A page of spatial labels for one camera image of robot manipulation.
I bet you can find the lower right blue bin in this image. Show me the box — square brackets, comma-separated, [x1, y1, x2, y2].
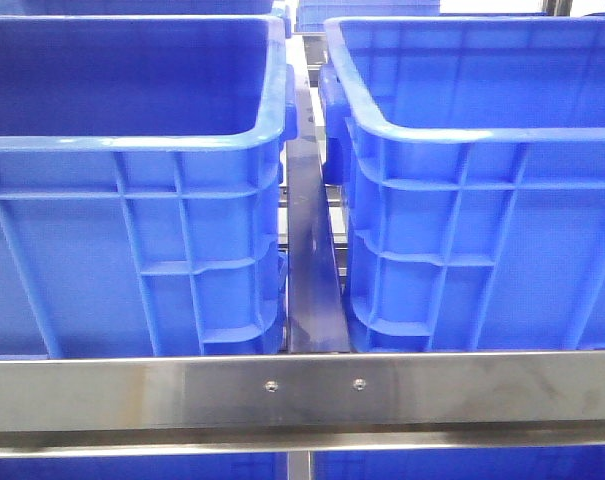
[314, 446, 605, 479]

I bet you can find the steel centre divider bar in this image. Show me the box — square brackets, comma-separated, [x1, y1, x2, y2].
[284, 79, 352, 354]

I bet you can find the left blue plastic bin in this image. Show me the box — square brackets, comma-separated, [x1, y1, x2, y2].
[0, 15, 297, 360]

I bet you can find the rear left blue bin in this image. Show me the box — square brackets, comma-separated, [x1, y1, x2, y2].
[0, 0, 291, 38]

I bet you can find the right rail screw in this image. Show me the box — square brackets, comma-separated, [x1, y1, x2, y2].
[352, 378, 367, 391]

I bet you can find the rail screw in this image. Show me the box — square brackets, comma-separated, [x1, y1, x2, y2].
[352, 378, 367, 391]
[264, 380, 279, 392]

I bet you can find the lower left blue bin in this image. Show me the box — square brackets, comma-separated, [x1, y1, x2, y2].
[0, 453, 287, 479]

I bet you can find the steel front rail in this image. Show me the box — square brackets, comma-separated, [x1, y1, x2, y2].
[0, 351, 605, 458]

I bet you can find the rear right blue bin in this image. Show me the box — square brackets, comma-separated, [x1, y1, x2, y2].
[295, 0, 441, 33]

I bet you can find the blue plastic bin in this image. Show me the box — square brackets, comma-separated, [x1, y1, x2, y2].
[322, 17, 605, 352]
[0, 15, 297, 360]

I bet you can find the right blue plastic bin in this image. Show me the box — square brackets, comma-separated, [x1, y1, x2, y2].
[322, 17, 605, 352]

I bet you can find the left rail screw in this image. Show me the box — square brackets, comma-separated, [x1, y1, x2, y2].
[264, 380, 279, 392]

